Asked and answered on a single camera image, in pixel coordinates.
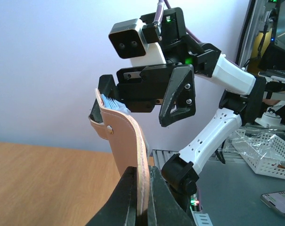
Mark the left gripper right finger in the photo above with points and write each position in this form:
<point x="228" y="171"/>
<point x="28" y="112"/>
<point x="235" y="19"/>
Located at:
<point x="163" y="210"/>

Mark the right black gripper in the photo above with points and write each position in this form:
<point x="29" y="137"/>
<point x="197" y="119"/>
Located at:
<point x="144" y="89"/>

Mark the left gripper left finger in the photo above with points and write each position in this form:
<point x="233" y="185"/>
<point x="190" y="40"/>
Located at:
<point x="120" y="209"/>

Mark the pink leather card holder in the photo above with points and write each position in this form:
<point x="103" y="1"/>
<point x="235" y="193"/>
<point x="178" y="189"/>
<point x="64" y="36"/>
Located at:
<point x="128" y="145"/>

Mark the right small circuit board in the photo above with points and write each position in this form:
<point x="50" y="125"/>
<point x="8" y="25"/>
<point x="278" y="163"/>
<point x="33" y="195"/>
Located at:
<point x="195" y="203"/>

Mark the white perforated metal basket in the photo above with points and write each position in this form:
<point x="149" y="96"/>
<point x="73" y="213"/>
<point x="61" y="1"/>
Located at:
<point x="264" y="152"/>

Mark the smartphone on grey desk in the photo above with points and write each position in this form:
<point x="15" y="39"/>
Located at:
<point x="275" y="201"/>

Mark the grey slotted cable duct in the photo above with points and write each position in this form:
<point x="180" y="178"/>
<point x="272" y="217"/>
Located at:
<point x="201" y="219"/>

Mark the aluminium front rail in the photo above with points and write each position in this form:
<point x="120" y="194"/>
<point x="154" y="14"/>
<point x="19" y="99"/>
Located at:
<point x="161" y="157"/>

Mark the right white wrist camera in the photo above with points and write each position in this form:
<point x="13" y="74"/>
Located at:
<point x="130" y="42"/>

